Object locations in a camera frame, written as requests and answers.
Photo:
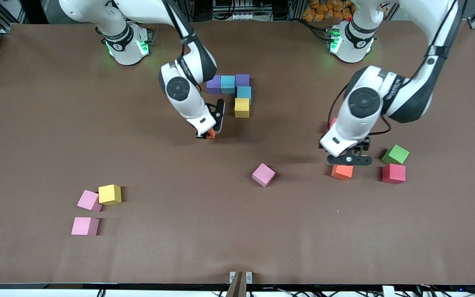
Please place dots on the light blue foam cube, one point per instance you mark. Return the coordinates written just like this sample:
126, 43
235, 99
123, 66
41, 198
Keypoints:
244, 93

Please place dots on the light blue cube orange speck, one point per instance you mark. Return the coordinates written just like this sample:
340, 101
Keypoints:
227, 84

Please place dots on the yellow foam cube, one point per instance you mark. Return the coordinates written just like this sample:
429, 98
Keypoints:
109, 194
241, 108

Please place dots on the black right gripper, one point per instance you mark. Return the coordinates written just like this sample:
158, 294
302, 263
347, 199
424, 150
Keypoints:
201, 135

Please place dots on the purple foam cube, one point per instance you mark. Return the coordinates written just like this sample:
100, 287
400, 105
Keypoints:
242, 80
213, 84

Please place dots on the pile of orange objects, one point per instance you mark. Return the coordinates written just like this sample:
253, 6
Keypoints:
324, 10

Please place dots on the brown tapered strip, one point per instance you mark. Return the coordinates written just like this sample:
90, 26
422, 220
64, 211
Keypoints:
237, 286

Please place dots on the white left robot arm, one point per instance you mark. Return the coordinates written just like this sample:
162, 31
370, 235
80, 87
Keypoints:
357, 111

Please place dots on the small white socket strip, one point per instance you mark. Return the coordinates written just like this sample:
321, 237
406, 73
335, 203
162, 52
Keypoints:
241, 17

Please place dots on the green foam cube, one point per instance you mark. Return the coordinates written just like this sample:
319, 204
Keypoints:
395, 154

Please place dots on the red foam cube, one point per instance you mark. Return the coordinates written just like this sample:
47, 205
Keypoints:
393, 173
332, 123

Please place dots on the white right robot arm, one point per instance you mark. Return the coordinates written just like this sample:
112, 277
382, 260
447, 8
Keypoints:
184, 99

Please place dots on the orange foam cube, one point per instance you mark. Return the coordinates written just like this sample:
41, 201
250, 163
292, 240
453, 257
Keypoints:
342, 172
210, 133

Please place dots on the brown table cover sheet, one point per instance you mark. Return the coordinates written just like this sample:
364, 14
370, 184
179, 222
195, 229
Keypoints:
200, 231

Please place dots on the pink foam cube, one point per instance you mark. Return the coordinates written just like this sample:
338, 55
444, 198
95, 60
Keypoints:
263, 174
85, 226
87, 201

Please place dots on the grey metal mounting bracket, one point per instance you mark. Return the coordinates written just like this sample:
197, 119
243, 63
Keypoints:
249, 277

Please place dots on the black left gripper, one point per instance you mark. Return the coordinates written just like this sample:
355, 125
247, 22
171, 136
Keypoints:
365, 144

